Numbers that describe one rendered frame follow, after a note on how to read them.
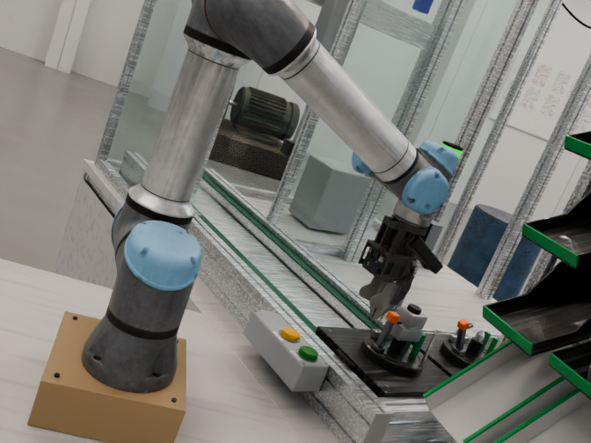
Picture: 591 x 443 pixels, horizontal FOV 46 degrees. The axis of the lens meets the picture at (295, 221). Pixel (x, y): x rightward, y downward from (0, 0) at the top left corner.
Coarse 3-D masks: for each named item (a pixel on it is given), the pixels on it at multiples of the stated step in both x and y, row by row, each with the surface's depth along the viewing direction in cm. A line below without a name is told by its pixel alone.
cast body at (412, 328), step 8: (408, 304) 146; (400, 312) 146; (408, 312) 145; (416, 312) 145; (400, 320) 146; (408, 320) 144; (416, 320) 144; (424, 320) 146; (392, 328) 146; (400, 328) 144; (408, 328) 145; (416, 328) 146; (400, 336) 144; (408, 336) 145; (416, 336) 147
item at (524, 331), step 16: (560, 272) 127; (576, 272) 128; (544, 288) 127; (560, 288) 128; (576, 288) 130; (496, 304) 124; (512, 304) 125; (528, 304) 127; (544, 304) 126; (560, 304) 126; (576, 304) 126; (496, 320) 120; (512, 320) 122; (528, 320) 122; (544, 320) 122; (560, 320) 122; (576, 320) 122; (512, 336) 117; (528, 336) 118; (544, 336) 118; (560, 336) 114; (576, 336) 116; (528, 352) 113
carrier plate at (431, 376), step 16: (320, 336) 150; (336, 336) 149; (352, 336) 152; (352, 352) 144; (368, 368) 140; (432, 368) 152; (368, 384) 136; (384, 384) 136; (400, 384) 138; (416, 384) 141; (432, 384) 144
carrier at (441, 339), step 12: (432, 336) 171; (444, 336) 174; (456, 336) 167; (468, 336) 175; (480, 336) 162; (420, 348) 161; (432, 348) 163; (444, 348) 162; (468, 348) 163; (480, 348) 162; (492, 348) 164; (432, 360) 158; (444, 360) 159; (456, 360) 159; (468, 360) 158; (444, 372) 154; (456, 372) 155
